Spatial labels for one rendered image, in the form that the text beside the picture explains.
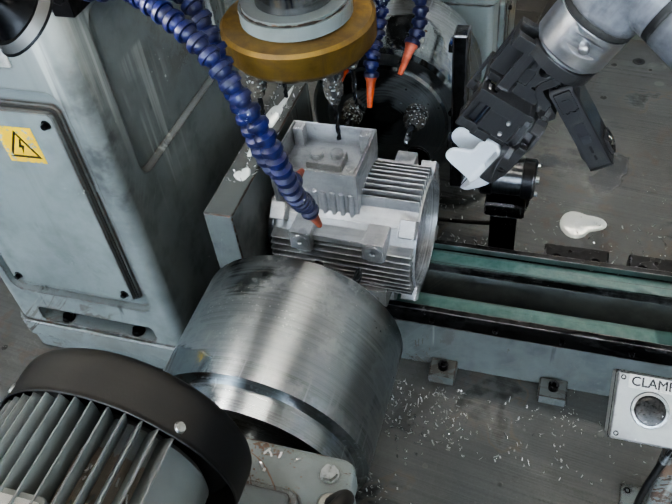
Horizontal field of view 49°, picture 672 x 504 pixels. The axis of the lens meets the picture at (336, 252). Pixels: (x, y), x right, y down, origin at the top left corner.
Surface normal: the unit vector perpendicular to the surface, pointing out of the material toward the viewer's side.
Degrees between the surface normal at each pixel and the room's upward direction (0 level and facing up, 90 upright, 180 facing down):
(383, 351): 70
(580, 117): 90
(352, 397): 54
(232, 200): 0
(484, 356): 90
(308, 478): 0
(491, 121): 90
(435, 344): 90
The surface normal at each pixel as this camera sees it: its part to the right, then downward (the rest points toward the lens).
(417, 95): -0.29, 0.71
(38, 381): -0.45, -0.69
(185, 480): 0.84, -0.13
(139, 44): 0.95, 0.15
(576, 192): -0.10, -0.69
